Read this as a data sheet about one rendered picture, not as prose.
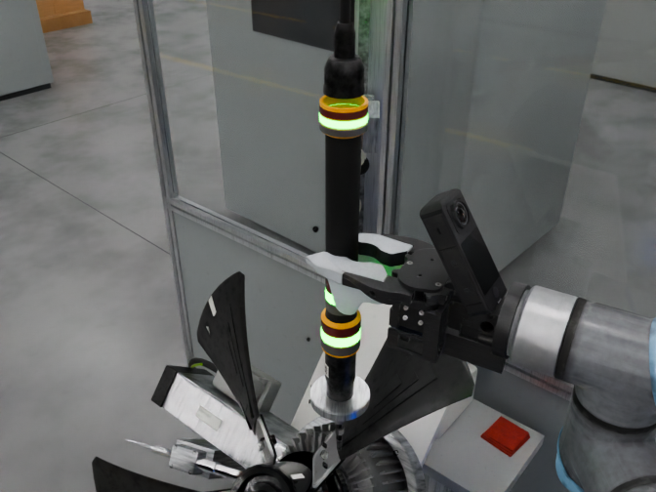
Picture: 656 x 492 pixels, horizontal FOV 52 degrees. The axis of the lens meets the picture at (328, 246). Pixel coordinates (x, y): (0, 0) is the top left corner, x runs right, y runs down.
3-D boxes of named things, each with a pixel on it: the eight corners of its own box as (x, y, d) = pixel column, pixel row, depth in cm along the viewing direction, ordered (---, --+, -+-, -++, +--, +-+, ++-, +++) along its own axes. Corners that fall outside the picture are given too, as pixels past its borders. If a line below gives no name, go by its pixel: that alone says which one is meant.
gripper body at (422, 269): (379, 346, 66) (498, 388, 61) (382, 274, 61) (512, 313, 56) (409, 305, 72) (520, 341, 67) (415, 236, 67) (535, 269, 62)
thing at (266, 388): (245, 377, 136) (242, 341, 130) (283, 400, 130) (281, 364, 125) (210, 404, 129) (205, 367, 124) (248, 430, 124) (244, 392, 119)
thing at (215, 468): (280, 494, 108) (128, 445, 126) (282, 480, 109) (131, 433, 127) (272, 495, 107) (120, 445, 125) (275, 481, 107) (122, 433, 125)
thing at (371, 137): (343, 134, 133) (344, 93, 129) (378, 135, 133) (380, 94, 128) (340, 155, 125) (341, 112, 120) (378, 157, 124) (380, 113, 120)
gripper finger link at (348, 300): (297, 310, 68) (384, 331, 65) (295, 263, 65) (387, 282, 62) (307, 294, 70) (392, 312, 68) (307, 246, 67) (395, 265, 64)
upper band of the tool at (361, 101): (321, 121, 62) (321, 91, 61) (367, 123, 62) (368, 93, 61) (317, 140, 59) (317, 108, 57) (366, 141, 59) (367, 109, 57)
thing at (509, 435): (500, 419, 155) (501, 412, 154) (530, 438, 150) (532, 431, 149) (479, 437, 150) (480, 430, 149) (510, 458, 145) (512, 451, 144)
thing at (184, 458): (177, 466, 120) (182, 444, 121) (202, 474, 117) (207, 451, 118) (167, 467, 118) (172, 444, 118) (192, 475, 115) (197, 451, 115)
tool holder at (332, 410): (313, 365, 83) (313, 303, 78) (370, 368, 83) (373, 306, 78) (307, 420, 76) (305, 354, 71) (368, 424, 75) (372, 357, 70)
